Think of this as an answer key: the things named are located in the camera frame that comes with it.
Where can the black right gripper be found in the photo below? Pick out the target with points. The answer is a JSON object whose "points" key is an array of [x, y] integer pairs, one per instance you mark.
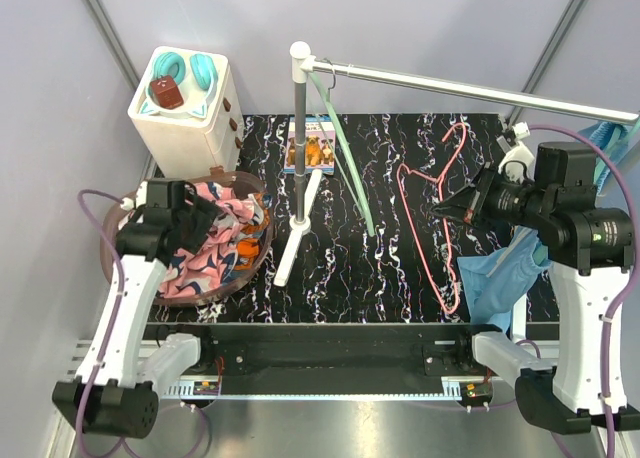
{"points": [[465, 205]]}

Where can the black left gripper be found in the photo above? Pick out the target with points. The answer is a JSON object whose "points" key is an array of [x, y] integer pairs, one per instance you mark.
{"points": [[205, 213]]}

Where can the pink wire hanger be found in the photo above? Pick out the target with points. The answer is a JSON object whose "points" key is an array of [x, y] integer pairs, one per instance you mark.
{"points": [[403, 169]]}

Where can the pink patterned shorts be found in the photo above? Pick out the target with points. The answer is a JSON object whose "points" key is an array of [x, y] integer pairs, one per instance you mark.
{"points": [[192, 274]]}

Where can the mint green hanger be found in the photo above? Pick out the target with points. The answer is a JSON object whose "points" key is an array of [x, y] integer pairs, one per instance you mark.
{"points": [[356, 187]]}

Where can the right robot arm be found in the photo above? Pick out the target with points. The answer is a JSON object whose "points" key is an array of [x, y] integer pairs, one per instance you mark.
{"points": [[592, 252]]}

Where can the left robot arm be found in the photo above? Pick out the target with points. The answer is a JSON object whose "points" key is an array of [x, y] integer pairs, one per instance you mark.
{"points": [[113, 392]]}

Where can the light blue shorts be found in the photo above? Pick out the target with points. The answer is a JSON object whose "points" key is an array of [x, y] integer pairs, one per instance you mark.
{"points": [[492, 284]]}

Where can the teal plastic hanger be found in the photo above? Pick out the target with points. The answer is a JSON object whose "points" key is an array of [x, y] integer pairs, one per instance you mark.
{"points": [[540, 253]]}

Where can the pink translucent plastic basin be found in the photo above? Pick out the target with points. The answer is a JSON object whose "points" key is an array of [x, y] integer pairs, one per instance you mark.
{"points": [[243, 184]]}

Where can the white storage box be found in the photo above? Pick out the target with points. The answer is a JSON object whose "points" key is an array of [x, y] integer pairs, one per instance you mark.
{"points": [[188, 148]]}

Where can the brown cube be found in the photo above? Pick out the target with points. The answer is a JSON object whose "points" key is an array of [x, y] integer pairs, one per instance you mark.
{"points": [[165, 92]]}

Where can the dog picture book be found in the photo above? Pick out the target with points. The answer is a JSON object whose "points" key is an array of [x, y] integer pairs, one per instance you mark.
{"points": [[320, 145]]}

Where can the teal cat ear headphones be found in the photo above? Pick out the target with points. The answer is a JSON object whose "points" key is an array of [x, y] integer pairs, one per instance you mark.
{"points": [[197, 78]]}

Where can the blue knitted garment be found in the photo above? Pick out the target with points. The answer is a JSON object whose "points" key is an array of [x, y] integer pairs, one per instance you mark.
{"points": [[613, 140]]}

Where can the silver clothes rack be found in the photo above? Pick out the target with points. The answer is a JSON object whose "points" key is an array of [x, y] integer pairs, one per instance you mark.
{"points": [[304, 63]]}

